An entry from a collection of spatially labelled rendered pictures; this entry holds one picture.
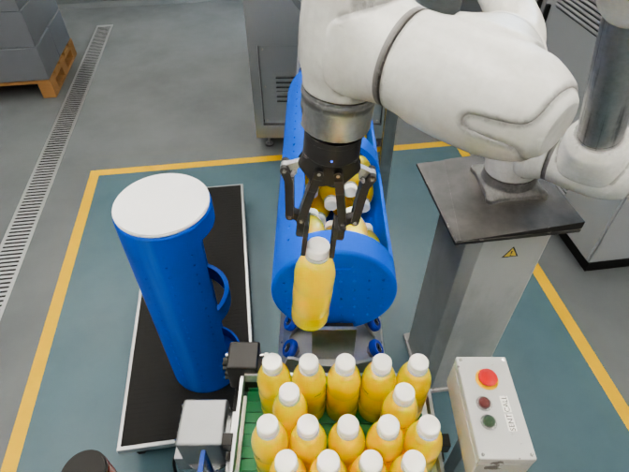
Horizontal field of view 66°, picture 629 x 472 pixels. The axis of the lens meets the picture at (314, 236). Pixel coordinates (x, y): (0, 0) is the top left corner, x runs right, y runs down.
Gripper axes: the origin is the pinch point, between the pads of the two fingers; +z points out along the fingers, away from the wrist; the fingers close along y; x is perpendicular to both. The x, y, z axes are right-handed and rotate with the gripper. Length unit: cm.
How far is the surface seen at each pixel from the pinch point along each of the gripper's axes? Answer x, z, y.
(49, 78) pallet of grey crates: -288, 153, 210
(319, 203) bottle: -51, 40, -2
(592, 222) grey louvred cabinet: -125, 104, -143
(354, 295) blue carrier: -13.6, 32.6, -10.4
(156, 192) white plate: -53, 44, 46
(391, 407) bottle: 11.5, 33.6, -17.5
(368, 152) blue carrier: -55, 23, -13
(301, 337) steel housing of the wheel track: -12, 50, 0
